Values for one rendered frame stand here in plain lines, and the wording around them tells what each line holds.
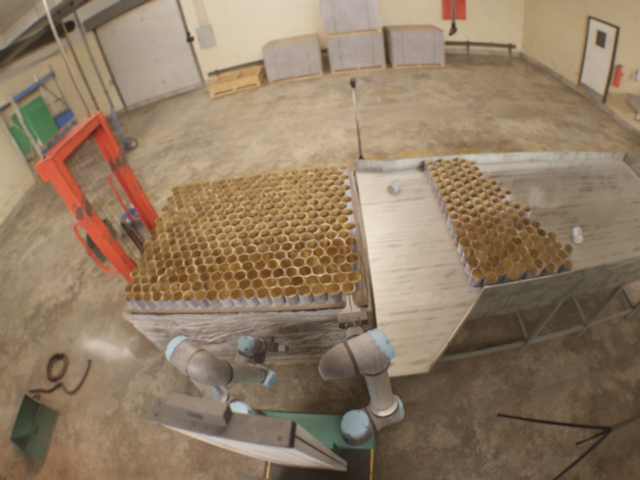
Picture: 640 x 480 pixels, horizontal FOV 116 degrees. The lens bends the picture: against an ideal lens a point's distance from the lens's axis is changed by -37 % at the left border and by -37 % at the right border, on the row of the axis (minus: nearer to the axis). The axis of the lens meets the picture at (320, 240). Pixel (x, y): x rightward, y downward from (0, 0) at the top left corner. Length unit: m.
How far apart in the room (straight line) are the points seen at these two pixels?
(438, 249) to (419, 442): 1.40
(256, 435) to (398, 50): 8.51
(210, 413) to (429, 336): 1.11
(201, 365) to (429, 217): 1.51
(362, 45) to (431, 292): 7.47
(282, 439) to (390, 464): 1.81
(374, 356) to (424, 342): 0.51
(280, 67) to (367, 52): 2.27
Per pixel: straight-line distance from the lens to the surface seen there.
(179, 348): 1.18
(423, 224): 1.93
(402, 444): 2.43
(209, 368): 1.12
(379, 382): 1.14
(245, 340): 1.46
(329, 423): 1.58
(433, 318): 1.55
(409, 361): 1.44
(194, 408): 0.64
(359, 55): 8.56
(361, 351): 1.00
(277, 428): 0.66
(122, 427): 3.26
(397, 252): 1.77
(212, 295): 1.70
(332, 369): 1.02
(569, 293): 2.16
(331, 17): 8.33
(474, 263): 1.74
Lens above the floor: 2.41
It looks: 45 degrees down
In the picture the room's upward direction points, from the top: 12 degrees counter-clockwise
